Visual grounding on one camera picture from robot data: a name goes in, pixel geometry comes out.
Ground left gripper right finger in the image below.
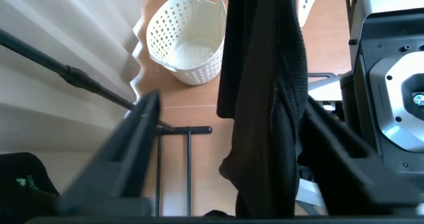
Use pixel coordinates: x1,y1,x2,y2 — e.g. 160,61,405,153
297,94,424,217

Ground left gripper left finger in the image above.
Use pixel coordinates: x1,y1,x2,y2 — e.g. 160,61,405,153
57,90,162,218

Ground black shorts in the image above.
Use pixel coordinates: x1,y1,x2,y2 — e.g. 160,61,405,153
0,151,61,224

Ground black garment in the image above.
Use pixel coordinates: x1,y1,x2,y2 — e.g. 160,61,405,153
216,0,309,219

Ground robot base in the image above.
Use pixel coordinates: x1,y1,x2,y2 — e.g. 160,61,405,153
294,0,424,217

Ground black clothes rack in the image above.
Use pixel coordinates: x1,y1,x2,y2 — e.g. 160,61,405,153
0,27,213,218

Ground white laundry basket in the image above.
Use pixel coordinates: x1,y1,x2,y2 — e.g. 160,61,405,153
145,0,229,86

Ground beige curtain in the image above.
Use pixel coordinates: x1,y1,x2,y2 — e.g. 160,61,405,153
0,0,147,194

